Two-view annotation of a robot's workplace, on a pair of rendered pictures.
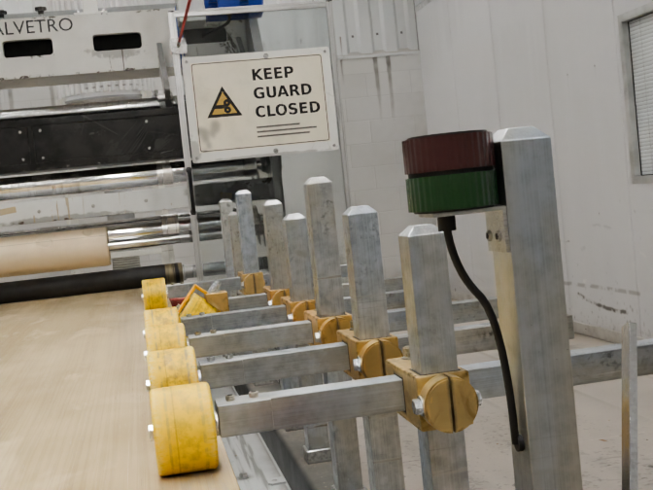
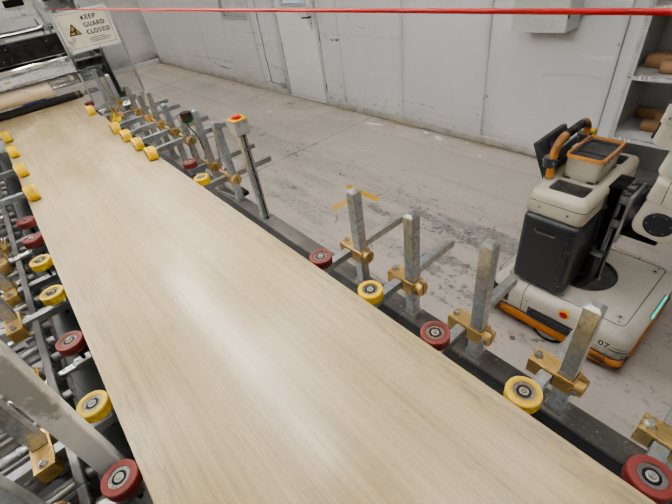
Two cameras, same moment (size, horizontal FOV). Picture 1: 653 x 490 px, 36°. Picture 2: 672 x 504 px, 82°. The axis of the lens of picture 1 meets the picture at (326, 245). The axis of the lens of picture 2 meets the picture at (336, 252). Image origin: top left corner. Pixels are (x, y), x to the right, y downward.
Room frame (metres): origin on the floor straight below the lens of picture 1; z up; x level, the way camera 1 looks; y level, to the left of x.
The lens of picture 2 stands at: (-1.55, 0.18, 1.76)
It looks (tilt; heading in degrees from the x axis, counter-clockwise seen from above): 38 degrees down; 336
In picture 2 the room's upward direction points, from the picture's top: 10 degrees counter-clockwise
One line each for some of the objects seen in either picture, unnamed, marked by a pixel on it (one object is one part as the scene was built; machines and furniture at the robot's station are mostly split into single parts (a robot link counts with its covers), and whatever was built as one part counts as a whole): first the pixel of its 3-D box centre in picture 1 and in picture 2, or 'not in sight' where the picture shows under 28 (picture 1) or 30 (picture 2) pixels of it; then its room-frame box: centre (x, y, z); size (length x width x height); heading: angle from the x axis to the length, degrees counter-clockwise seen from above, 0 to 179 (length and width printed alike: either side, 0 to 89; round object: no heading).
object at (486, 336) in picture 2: not in sight; (471, 327); (-1.03, -0.45, 0.81); 0.14 x 0.06 x 0.05; 11
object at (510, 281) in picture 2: not in sight; (474, 316); (-1.01, -0.49, 0.80); 0.43 x 0.03 x 0.04; 101
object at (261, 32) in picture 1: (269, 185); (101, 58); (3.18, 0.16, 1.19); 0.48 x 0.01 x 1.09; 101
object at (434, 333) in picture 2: not in sight; (434, 344); (-1.04, -0.30, 0.85); 0.08 x 0.08 x 0.11
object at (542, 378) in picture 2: not in sight; (558, 358); (-1.25, -0.53, 0.83); 0.43 x 0.03 x 0.04; 101
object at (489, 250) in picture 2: not in sight; (481, 308); (-1.05, -0.45, 0.90); 0.04 x 0.04 x 0.48; 11
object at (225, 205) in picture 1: (233, 281); (105, 96); (2.88, 0.28, 0.92); 0.04 x 0.04 x 0.48; 11
